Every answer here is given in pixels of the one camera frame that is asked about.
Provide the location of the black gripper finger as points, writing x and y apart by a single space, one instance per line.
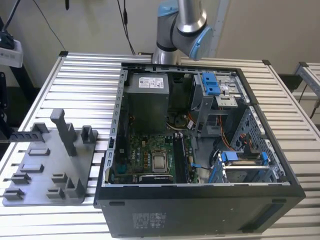
41 136

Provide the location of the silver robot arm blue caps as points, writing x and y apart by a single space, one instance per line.
190 20

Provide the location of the grey parts rack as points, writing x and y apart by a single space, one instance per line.
55 170

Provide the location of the black table corner cap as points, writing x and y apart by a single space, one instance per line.
63 53
267 62

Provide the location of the green motherboard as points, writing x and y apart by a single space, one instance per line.
137 150

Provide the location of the grey power supply unit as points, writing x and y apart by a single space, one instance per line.
147 110

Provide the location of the metal CPU socket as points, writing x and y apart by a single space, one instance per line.
160 151

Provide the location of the black graphics card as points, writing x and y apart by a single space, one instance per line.
155 178

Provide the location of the silver CPU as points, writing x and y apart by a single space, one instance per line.
160 162

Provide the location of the black open PC case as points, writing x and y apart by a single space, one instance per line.
175 215

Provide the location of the metal drive cage blue latches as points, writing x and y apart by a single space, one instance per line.
202 105

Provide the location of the hard disk in blue carrier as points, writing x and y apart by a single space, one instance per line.
230 156

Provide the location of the black box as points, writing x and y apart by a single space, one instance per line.
290 81

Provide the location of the metal slat side table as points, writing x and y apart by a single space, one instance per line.
310 75

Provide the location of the black desk frame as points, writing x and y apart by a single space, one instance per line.
22 107

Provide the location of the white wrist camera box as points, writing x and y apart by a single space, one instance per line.
12 57

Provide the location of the small black wall object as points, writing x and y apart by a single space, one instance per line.
67 5

